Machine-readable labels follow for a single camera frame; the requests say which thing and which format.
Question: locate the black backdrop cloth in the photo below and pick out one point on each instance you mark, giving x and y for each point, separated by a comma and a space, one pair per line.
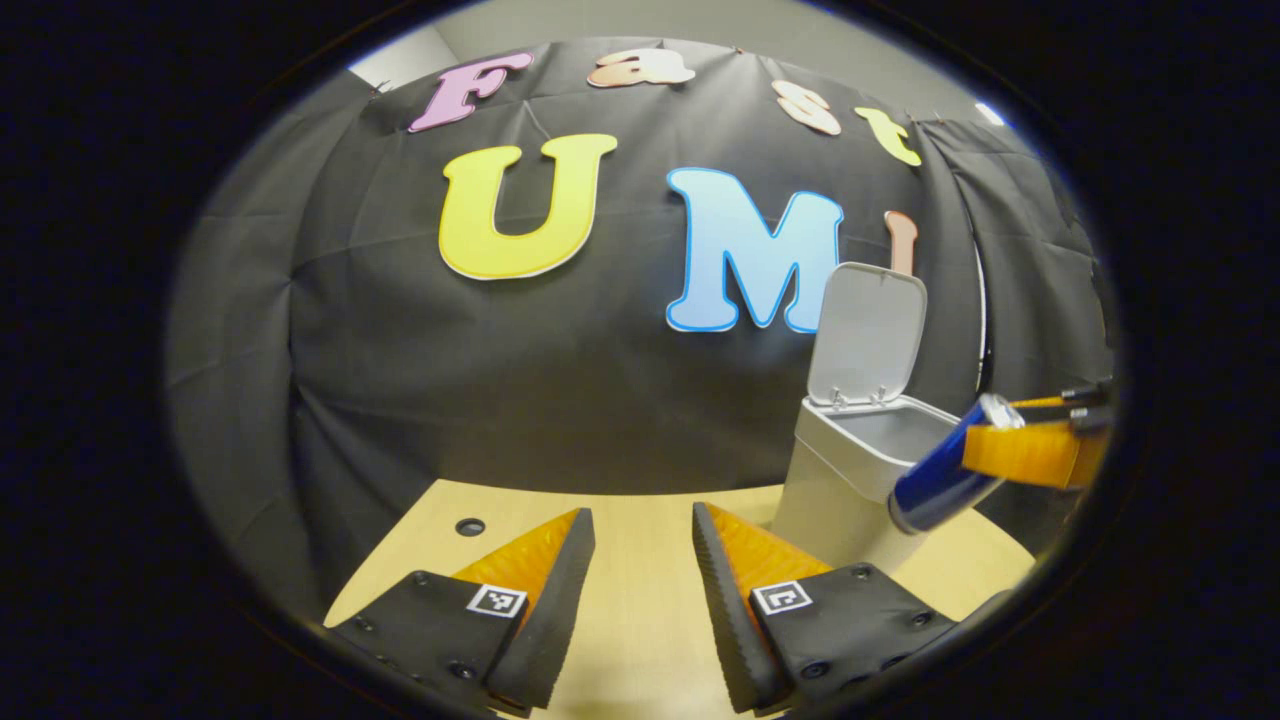
500, 400

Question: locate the blue pop can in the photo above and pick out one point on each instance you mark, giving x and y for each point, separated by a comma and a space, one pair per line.
935, 480

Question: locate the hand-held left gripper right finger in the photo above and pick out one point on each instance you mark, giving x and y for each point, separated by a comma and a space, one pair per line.
730, 620

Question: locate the wooden desktop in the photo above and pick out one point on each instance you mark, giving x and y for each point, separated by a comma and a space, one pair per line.
640, 600

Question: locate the white desktop garbage bin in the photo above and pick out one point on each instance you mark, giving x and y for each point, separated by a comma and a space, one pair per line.
850, 480

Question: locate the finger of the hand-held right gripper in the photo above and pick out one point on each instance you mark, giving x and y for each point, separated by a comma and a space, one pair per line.
1060, 398
1030, 452

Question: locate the ceiling light panel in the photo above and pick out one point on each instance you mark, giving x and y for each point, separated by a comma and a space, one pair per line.
990, 113

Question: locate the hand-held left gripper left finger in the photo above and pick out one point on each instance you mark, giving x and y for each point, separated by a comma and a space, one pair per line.
550, 620

